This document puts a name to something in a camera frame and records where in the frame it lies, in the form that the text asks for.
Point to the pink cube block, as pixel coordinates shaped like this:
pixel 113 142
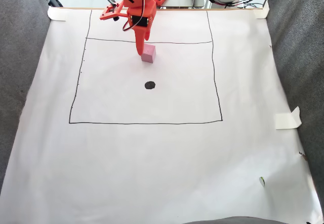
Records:
pixel 149 54

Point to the black dot mark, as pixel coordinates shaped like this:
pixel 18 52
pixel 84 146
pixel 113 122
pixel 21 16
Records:
pixel 150 85

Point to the white masking tape piece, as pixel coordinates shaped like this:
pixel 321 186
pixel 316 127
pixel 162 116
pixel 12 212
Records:
pixel 262 12
pixel 286 121
pixel 57 14

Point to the white paper sheet with lines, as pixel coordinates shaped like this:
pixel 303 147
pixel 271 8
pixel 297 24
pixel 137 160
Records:
pixel 162 158

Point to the grey fabric panel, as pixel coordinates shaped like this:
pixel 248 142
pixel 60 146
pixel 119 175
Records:
pixel 17 56
pixel 298 56

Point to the orange camera mount bracket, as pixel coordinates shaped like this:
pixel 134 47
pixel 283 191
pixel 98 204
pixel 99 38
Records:
pixel 106 15

